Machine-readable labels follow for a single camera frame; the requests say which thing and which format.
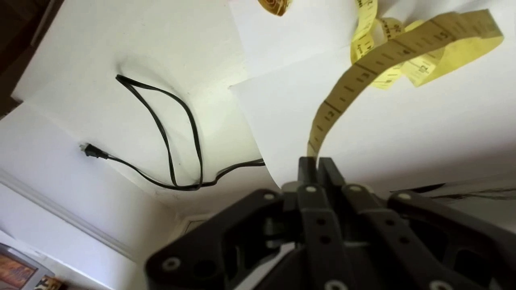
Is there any black power cable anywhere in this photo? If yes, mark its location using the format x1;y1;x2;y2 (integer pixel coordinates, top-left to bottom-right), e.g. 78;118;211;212
78;73;267;194

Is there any brown item with grey rim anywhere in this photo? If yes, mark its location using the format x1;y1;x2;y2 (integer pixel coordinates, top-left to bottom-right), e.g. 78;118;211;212
0;244;67;290

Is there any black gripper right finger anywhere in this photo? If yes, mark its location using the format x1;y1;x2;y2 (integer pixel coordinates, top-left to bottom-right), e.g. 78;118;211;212
315;155;469;290

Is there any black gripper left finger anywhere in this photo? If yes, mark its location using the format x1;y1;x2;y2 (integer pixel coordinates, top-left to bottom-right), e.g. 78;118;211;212
296;155;351;290

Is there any white paper sheet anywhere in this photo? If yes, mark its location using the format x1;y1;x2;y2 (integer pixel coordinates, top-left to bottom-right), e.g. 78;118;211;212
227;0;362;85
230;6;516;191

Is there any yellow measuring tape ribbon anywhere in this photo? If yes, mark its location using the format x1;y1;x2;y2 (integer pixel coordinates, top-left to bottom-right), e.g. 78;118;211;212
256;0;506;159

